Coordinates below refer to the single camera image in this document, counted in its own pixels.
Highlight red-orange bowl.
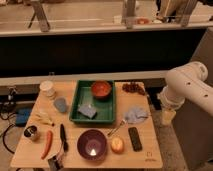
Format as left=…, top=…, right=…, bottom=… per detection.
left=91, top=81, right=112, bottom=99

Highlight metal can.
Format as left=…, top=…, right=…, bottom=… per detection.
left=24, top=125, right=39, bottom=141

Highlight black cable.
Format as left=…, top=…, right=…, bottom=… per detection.
left=0, top=99, right=18, bottom=155

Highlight blue box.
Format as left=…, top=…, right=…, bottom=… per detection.
left=15, top=108, right=32, bottom=127

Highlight green plastic tray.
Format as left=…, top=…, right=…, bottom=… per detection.
left=69, top=80, right=116, bottom=124

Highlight light blue cup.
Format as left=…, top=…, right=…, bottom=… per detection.
left=53, top=97, right=68, bottom=113

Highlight black handled knife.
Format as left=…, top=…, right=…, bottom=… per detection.
left=60, top=124, right=69, bottom=152

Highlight white stacked cups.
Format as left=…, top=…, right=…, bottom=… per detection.
left=39, top=80, right=55, bottom=99

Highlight wooden table board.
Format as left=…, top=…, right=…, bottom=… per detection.
left=10, top=81, right=164, bottom=169

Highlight yellow banana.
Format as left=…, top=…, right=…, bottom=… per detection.
left=35, top=113, right=54, bottom=126

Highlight black remote control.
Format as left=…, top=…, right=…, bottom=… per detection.
left=128, top=127, right=142, bottom=151

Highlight blue sponge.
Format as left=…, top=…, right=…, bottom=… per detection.
left=78, top=105, right=97, bottom=119

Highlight red chili pepper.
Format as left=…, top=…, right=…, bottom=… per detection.
left=41, top=130, right=53, bottom=160

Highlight light blue towel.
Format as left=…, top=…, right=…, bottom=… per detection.
left=124, top=106, right=148, bottom=124

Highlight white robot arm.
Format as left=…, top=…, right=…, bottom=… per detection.
left=158, top=61, right=213, bottom=126

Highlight purple bowl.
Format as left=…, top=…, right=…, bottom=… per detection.
left=77, top=129, right=107, bottom=161

